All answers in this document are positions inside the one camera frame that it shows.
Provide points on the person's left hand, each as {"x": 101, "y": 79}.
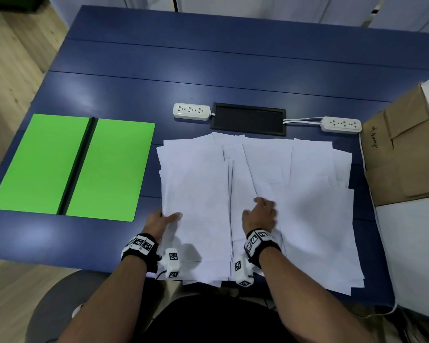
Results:
{"x": 157, "y": 225}

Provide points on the person's right hand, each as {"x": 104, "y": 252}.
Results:
{"x": 261, "y": 216}

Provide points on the pile of white papers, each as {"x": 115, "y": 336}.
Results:
{"x": 307, "y": 217}

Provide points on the green folder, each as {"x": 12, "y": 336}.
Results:
{"x": 32, "y": 164}

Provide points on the person's left forearm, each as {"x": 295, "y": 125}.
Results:
{"x": 107, "y": 303}

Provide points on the person's right forearm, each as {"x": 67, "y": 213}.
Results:
{"x": 307, "y": 303}

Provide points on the person's black clothing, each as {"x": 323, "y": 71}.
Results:
{"x": 214, "y": 321}

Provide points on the black marker wristband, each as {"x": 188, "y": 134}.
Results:
{"x": 261, "y": 244}
{"x": 141, "y": 248}

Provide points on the white power strip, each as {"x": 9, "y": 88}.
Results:
{"x": 341, "y": 125}
{"x": 191, "y": 111}

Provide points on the grey round stool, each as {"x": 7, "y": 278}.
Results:
{"x": 50, "y": 307}

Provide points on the brown cardboard box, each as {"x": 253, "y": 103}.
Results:
{"x": 404, "y": 160}

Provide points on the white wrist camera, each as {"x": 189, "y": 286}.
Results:
{"x": 243, "y": 271}
{"x": 172, "y": 260}

